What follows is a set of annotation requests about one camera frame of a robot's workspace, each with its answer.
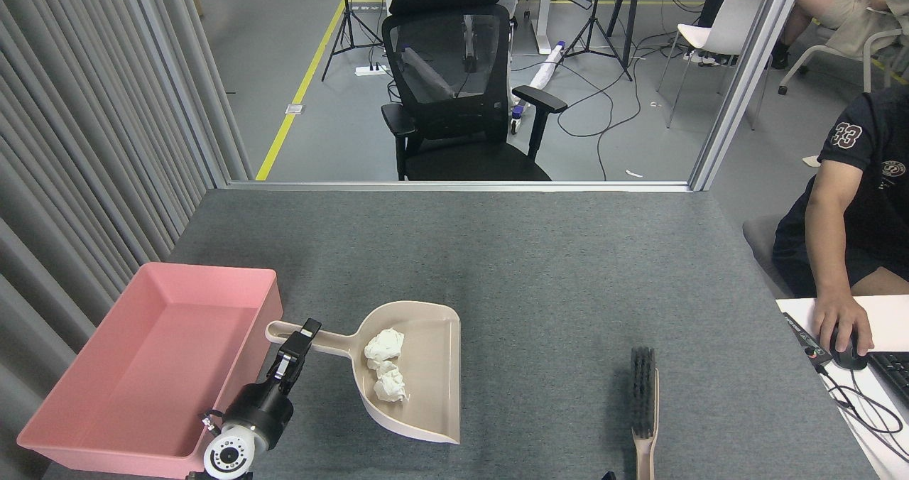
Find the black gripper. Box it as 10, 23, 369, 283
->
224, 318, 322, 444

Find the beige hand brush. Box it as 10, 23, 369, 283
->
631, 346, 660, 480

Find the white paper ball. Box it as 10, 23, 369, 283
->
374, 364, 411, 403
364, 328, 405, 371

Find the beige plastic dustpan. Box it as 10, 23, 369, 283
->
265, 300, 462, 444

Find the black computer mouse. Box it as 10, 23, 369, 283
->
831, 327, 869, 371

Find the pink plastic bin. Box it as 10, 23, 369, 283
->
16, 262, 283, 479

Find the person's right hand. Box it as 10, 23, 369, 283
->
813, 298, 874, 356

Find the black control box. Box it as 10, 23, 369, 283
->
783, 312, 832, 367

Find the grey upholstered chair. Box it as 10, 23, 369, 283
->
742, 155, 821, 300

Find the black keyboard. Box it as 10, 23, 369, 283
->
868, 351, 909, 410

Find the white desk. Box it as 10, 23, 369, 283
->
775, 295, 909, 480

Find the black mesh office chair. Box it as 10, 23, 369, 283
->
381, 0, 569, 181

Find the black tripod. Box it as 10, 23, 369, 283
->
561, 0, 643, 82
321, 0, 384, 82

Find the person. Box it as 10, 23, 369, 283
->
771, 0, 909, 70
772, 86, 909, 300

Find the white rolled sheet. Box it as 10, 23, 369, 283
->
529, 40, 567, 89

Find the white stand on wheels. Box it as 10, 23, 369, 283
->
497, 0, 563, 56

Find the white plastic chair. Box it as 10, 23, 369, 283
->
657, 0, 764, 129

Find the black desk cable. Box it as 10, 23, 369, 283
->
815, 363, 909, 461

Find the black floor cable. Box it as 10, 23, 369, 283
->
508, 36, 686, 181

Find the silver aluminium post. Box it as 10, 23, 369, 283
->
689, 0, 810, 192

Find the white frame armchair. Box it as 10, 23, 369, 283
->
778, 29, 909, 111

